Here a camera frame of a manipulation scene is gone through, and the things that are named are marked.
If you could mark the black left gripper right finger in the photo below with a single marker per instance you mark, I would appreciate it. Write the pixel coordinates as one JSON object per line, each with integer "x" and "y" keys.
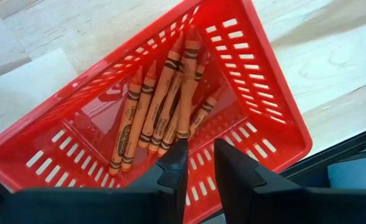
{"x": 236, "y": 186}

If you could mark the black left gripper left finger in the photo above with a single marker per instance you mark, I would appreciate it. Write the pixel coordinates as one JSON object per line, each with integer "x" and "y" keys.
{"x": 173, "y": 186}

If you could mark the red plastic basket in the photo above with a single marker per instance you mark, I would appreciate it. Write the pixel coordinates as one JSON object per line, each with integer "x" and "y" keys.
{"x": 208, "y": 12}

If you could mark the black aluminium table frame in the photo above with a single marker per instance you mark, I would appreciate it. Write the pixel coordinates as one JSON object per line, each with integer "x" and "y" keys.
{"x": 351, "y": 144}

